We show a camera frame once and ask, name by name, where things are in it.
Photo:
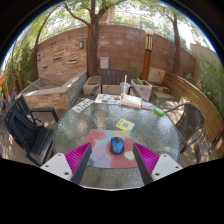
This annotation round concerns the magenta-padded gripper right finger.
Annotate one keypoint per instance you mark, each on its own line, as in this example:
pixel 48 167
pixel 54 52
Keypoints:
pixel 148 157

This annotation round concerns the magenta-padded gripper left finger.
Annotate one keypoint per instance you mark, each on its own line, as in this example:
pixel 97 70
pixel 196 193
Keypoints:
pixel 78 156

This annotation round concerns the blue computer mouse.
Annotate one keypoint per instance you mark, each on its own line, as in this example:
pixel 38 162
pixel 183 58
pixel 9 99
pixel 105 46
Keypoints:
pixel 117 145

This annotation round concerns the floral print mouse pad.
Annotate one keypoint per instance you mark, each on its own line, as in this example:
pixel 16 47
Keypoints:
pixel 101 148

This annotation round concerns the yellow square card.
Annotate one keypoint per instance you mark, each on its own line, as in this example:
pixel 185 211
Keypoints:
pixel 125 124

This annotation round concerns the green cylindrical tube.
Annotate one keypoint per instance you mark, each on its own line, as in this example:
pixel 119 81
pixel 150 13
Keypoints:
pixel 159 111

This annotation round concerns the black and white printed card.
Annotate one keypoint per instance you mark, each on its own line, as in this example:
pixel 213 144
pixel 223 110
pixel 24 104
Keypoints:
pixel 82 105

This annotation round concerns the small pale book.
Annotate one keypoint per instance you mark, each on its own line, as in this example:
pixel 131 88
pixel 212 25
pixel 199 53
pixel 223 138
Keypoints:
pixel 147 105

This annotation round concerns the dark wicker metal chair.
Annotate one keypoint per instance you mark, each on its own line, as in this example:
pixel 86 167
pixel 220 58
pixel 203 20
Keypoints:
pixel 191 123

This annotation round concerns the black folding chair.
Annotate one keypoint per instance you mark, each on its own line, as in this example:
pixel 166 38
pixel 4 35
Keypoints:
pixel 25 130

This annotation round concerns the white square planter with plant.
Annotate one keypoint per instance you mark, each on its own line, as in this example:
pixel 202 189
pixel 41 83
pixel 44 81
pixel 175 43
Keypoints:
pixel 144 89

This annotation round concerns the stone raised bed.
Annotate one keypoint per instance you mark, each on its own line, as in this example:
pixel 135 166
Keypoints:
pixel 53 93

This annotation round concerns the wooden slatted fence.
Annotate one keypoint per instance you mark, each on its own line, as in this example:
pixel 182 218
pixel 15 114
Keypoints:
pixel 195 96

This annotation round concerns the pale stone block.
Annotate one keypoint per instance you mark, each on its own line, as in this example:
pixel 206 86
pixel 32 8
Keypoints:
pixel 156 75

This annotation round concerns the dark slatted wooden chair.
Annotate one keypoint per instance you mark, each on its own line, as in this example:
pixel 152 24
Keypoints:
pixel 111 76

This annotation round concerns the thin leaning tree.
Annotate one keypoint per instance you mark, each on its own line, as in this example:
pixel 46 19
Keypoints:
pixel 35 60

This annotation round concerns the large forked tree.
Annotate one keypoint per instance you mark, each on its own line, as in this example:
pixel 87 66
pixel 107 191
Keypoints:
pixel 92 46

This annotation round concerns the straight slim tree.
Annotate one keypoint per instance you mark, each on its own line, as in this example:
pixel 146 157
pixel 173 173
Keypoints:
pixel 176 46

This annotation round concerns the grey wall box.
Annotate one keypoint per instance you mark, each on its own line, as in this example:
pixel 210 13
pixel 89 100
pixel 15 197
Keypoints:
pixel 104 62

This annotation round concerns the wooden garden lamp post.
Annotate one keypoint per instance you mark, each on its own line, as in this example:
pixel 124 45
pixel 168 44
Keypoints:
pixel 146 56

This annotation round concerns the black wall lamp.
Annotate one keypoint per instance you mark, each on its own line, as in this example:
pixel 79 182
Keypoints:
pixel 81 44
pixel 38 57

